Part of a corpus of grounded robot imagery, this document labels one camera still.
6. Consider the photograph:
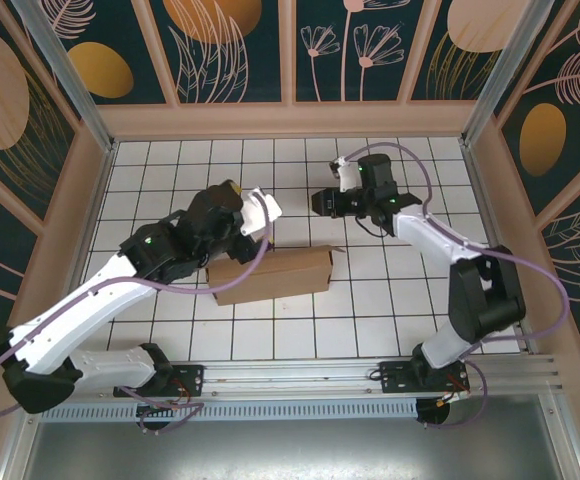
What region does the brown cardboard paper box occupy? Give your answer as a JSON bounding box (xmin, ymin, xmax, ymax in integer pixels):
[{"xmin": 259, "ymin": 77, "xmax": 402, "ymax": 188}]
[{"xmin": 204, "ymin": 243, "xmax": 347, "ymax": 307}]

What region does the small green circuit board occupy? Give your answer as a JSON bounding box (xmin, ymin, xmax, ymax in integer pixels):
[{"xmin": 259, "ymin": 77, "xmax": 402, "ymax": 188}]
[{"xmin": 137, "ymin": 399, "xmax": 184, "ymax": 417}]

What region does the grey sheet metal panel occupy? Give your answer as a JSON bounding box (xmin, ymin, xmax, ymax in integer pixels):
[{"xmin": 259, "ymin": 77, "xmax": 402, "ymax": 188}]
[{"xmin": 0, "ymin": 394, "xmax": 580, "ymax": 480}]

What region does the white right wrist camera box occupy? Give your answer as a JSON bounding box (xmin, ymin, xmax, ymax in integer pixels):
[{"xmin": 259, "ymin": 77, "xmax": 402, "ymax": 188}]
[{"xmin": 329, "ymin": 156, "xmax": 360, "ymax": 194}]

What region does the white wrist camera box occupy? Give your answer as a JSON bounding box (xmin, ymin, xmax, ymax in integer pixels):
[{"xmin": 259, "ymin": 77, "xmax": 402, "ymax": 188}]
[
  {"xmin": 238, "ymin": 186, "xmax": 284, "ymax": 237},
  {"xmin": 329, "ymin": 156, "xmax": 360, "ymax": 194}
]

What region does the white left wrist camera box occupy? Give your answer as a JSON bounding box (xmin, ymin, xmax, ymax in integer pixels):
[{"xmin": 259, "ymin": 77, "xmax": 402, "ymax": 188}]
[{"xmin": 238, "ymin": 186, "xmax": 284, "ymax": 237}]

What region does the thin aluminium side rail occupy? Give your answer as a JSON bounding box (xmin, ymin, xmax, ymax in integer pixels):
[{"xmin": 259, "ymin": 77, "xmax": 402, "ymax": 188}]
[
  {"xmin": 49, "ymin": 143, "xmax": 117, "ymax": 362},
  {"xmin": 460, "ymin": 143, "xmax": 530, "ymax": 354}
]

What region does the aluminium frame rail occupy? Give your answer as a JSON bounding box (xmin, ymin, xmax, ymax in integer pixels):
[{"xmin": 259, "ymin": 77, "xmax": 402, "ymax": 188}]
[{"xmin": 17, "ymin": 354, "xmax": 569, "ymax": 401}]

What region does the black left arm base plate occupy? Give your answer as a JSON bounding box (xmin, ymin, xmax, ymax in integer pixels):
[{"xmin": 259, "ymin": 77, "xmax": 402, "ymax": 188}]
[{"xmin": 113, "ymin": 363, "xmax": 206, "ymax": 400}]

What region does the grey slotted cable duct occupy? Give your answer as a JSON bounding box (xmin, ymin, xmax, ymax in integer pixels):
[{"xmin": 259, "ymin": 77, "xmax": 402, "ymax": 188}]
[{"xmin": 37, "ymin": 398, "xmax": 420, "ymax": 422}]

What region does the aluminium corner post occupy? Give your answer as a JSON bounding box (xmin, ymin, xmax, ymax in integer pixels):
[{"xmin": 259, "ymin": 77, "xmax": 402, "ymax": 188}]
[
  {"xmin": 10, "ymin": 0, "xmax": 119, "ymax": 154},
  {"xmin": 459, "ymin": 0, "xmax": 562, "ymax": 149}
]

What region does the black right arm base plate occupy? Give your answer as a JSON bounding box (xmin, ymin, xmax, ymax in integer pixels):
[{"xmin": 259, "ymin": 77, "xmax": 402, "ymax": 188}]
[{"xmin": 378, "ymin": 360, "xmax": 471, "ymax": 396}]

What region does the wire bundle with yellow plug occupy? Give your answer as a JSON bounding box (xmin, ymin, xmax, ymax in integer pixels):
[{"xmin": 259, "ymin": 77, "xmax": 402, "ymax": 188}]
[{"xmin": 437, "ymin": 379, "xmax": 471, "ymax": 409}]

